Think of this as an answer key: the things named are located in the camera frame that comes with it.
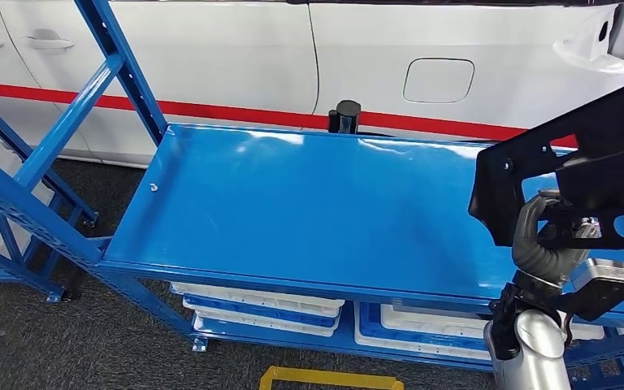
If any black plastic mounting plate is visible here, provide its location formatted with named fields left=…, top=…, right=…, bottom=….
left=468, top=72, right=624, bottom=251

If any white car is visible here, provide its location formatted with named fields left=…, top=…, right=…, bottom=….
left=0, top=0, right=624, bottom=168

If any yellow floor tape square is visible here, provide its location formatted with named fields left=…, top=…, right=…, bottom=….
left=258, top=365, right=405, bottom=390

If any black barrier post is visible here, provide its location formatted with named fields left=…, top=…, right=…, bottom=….
left=327, top=99, right=362, bottom=136

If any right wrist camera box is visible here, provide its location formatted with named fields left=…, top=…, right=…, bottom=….
left=557, top=258, right=624, bottom=324

